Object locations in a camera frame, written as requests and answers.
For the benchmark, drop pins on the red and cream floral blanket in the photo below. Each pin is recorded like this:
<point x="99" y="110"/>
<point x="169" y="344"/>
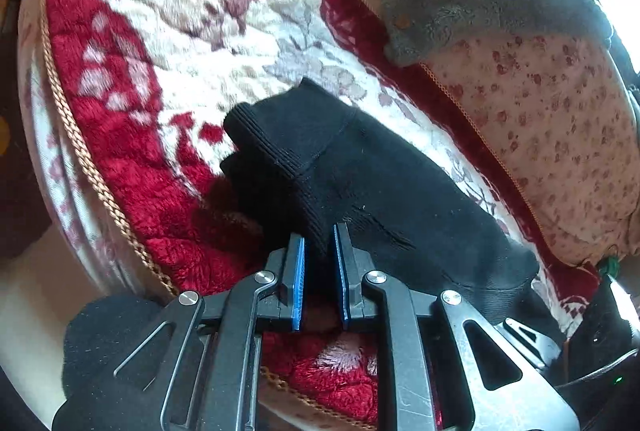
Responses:
<point x="124" y="101"/>

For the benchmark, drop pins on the black knit pants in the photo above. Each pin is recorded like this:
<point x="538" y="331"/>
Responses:
<point x="305" y="161"/>

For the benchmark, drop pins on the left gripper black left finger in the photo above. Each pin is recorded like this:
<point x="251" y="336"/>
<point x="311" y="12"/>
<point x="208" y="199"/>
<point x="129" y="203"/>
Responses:
<point x="207" y="378"/>

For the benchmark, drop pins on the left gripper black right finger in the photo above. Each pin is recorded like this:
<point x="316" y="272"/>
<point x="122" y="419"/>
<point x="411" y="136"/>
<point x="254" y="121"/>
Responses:
<point x="437" y="353"/>

